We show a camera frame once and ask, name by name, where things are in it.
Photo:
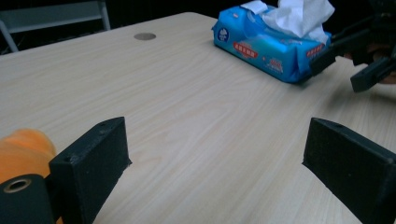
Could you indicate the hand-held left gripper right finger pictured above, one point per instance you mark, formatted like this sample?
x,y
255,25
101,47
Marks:
x,y
351,168

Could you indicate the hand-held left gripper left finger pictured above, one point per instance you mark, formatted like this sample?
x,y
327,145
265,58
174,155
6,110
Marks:
x,y
93,161

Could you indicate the blue wet wipes pack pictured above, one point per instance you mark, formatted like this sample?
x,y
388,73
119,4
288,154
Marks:
x,y
264,46

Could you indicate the orange plush toy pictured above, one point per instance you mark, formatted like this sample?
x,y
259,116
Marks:
x,y
21,152

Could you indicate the light metal frame stand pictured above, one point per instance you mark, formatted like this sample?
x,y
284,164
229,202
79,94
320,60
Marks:
x,y
56,15

